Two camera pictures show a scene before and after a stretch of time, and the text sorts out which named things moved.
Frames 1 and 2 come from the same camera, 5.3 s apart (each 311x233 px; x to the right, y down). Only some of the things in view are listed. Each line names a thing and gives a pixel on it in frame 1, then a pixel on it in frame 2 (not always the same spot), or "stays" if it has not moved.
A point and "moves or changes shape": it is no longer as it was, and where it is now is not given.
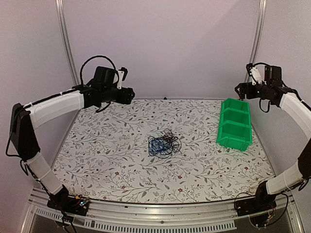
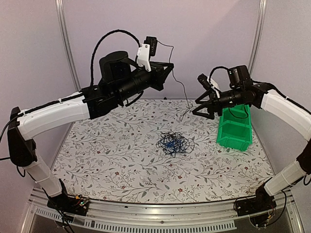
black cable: (161, 148) to (175, 142)
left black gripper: (127, 98) to (160, 74)
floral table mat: (158, 151) stays
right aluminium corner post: (258, 31) stays
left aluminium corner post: (61, 17) stays
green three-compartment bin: (235, 130) stays
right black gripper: (243, 86) to (214, 101)
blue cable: (158, 144) moves or changes shape
